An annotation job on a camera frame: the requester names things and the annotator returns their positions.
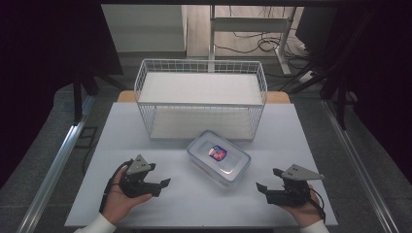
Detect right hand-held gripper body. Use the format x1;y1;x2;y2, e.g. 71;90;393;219
265;163;326;207

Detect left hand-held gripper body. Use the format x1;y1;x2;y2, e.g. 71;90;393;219
119;153;163;199

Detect person's right hand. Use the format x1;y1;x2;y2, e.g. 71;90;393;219
279;183;325;228

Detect person's left hand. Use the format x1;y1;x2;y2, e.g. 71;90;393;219
102;166;154;226

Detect clear plastic lidded food container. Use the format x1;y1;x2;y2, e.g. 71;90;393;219
186;129;253;188

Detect wooden board under table top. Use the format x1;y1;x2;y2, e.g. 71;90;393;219
116;89;292;105

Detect black metal stand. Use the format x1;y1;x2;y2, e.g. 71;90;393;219
72;69;86;126
335;77;348;131

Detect white power strip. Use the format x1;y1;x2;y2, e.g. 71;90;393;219
298;70;316;84

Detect dark curtain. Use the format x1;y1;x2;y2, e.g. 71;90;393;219
319;0;412;185
0;0;124;190

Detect white cabinet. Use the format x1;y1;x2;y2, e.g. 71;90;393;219
101;4;189;53

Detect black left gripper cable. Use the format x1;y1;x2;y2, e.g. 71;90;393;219
98;158;134;215

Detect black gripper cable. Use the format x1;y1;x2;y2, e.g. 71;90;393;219
98;158;134;215
308;187;326;223

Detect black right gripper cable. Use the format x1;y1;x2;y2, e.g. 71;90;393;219
308;187;326;223

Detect black floor bracket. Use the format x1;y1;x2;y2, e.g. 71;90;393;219
75;125;99;150

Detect aluminium rail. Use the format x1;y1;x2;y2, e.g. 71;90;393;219
321;99;401;233
16;95;95;233

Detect white wire two-tier rack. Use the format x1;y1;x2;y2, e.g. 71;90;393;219
133;58;269;142

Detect black floor cables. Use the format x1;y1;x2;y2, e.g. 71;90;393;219
214;6;312;71

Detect white desk frame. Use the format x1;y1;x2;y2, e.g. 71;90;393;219
208;4;297;76

